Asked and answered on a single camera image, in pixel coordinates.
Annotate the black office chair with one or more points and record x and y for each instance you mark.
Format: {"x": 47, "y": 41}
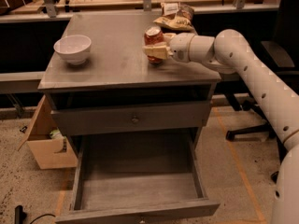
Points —
{"x": 275, "y": 38}

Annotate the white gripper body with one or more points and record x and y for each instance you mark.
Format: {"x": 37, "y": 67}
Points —
{"x": 180, "y": 47}

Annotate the cardboard box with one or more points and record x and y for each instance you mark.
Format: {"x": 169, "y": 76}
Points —
{"x": 50, "y": 149}

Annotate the red coke can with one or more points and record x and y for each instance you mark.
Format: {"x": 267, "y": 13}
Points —
{"x": 152, "y": 36}

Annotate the white ceramic bowl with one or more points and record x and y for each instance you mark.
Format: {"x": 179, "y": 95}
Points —
{"x": 74, "y": 49}

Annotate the grey metal rail shelf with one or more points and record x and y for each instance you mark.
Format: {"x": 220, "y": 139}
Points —
{"x": 18, "y": 81}

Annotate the yellow chip bag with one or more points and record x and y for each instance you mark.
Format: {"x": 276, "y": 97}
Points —
{"x": 176, "y": 16}

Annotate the open grey middle drawer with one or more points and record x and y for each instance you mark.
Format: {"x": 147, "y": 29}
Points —
{"x": 137, "y": 178}

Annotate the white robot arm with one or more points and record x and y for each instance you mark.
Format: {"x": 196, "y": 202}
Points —
{"x": 230, "y": 52}

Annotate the grey wooden drawer cabinet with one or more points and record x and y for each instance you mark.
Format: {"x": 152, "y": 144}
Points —
{"x": 117, "y": 90}

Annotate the closed grey top drawer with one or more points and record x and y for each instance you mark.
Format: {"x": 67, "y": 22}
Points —
{"x": 131, "y": 118}

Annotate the black cable plug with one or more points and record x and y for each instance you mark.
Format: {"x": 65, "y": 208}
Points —
{"x": 20, "y": 215}

